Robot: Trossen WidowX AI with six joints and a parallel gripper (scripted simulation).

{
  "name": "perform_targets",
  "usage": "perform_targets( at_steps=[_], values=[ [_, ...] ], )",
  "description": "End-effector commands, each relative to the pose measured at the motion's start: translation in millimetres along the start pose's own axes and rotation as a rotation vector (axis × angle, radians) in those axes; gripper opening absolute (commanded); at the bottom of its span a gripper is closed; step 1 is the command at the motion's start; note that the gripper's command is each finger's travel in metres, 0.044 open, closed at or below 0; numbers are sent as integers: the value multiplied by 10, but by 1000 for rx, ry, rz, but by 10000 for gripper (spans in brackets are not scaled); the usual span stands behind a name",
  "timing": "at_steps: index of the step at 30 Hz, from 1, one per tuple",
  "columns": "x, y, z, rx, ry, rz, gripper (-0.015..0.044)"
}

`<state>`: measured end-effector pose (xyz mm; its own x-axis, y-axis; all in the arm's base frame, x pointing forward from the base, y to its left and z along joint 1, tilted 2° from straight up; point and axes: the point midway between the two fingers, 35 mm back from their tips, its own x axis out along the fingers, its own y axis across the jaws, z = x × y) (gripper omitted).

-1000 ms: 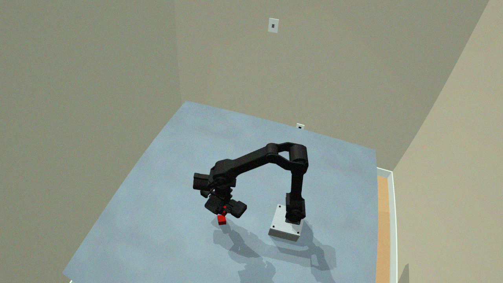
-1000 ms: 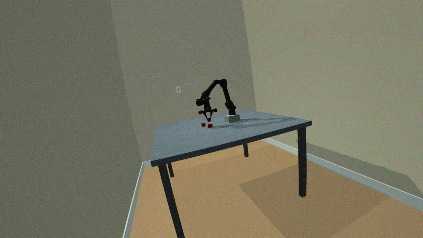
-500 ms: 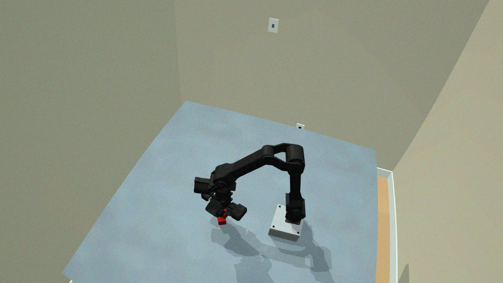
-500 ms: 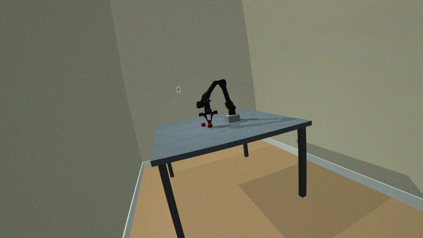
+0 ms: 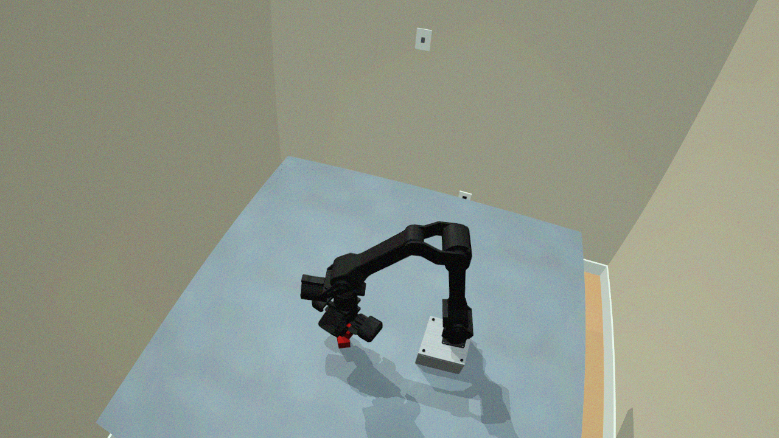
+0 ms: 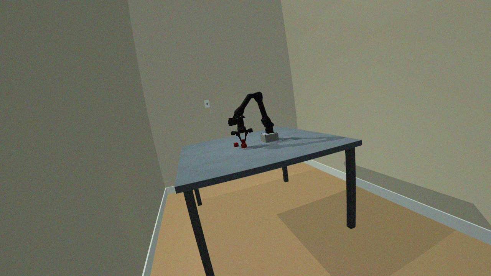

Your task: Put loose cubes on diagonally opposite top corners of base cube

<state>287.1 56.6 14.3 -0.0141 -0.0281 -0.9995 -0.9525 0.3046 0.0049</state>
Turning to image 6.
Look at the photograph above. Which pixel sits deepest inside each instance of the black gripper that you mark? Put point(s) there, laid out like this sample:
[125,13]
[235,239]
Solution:
[246,132]

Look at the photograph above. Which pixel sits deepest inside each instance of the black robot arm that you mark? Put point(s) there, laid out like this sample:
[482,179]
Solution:
[238,114]

